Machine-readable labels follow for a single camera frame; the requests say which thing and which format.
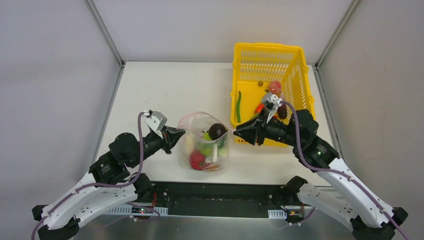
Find white toy radish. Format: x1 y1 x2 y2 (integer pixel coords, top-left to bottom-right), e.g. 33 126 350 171
205 143 219 164
217 138 230 157

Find dark toy avocado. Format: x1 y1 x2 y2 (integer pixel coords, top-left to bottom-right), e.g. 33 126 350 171
207 123 228 141

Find clear pink zip top bag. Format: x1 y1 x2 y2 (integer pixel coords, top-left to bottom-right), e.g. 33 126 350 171
178 111 232 172

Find red toy bell pepper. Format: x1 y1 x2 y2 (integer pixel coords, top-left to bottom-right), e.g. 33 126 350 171
189 150 209 171

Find green toy apple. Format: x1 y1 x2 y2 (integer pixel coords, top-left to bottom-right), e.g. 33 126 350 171
198 132 215 157

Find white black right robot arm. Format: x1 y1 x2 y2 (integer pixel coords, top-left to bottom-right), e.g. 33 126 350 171
234 109 408 240

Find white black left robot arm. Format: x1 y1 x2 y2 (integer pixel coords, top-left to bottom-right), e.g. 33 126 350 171
30 126 186 240

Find purple toy eggplant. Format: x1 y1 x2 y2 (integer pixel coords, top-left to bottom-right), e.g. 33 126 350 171
277 93 288 120

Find orange toy carrot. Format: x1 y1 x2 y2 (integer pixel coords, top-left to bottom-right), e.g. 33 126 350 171
254 103 265 116

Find green toy bean pod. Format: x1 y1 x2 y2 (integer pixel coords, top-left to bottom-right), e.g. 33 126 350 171
235 91 242 123

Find toy peach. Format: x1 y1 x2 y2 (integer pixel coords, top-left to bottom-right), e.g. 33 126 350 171
267 80 283 96

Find yellow plastic basket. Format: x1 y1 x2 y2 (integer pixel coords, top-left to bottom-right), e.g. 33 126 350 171
230 42 315 127

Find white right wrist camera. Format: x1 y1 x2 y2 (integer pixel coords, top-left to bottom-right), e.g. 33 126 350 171
261 92 284 123

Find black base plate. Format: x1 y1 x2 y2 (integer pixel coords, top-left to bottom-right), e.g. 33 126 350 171
134 181 305 218

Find aluminium frame rail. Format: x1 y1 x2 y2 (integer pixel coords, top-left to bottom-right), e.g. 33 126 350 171
312 187 369 211

